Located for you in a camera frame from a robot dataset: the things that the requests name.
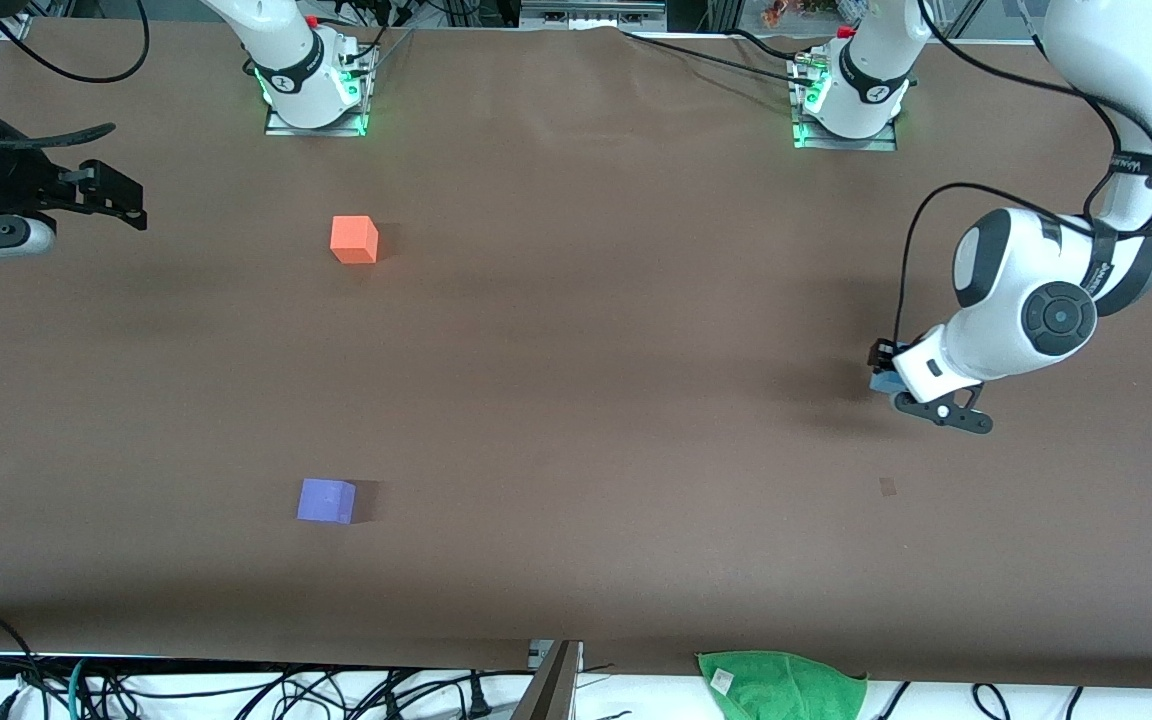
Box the aluminium frame profile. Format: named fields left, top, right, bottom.
left=520, top=0, right=669, bottom=33

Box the black cable on mat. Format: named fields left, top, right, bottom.
left=620, top=28, right=819, bottom=89

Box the orange block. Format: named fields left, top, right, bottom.
left=330, top=215, right=380, bottom=266

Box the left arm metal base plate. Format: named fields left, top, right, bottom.
left=789, top=55, right=900, bottom=153

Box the purple block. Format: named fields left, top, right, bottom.
left=296, top=477, right=358, bottom=526

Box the brown table mat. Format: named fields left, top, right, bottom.
left=0, top=15, right=1152, bottom=693

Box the green cloth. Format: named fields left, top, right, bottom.
left=695, top=650, right=870, bottom=720

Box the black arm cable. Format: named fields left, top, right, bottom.
left=0, top=0, right=152, bottom=151
left=893, top=0, right=1152, bottom=347

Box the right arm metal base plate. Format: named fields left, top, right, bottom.
left=263, top=48, right=371, bottom=138

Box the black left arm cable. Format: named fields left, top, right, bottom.
left=893, top=0, right=1152, bottom=347

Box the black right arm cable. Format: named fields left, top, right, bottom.
left=0, top=0, right=152, bottom=151

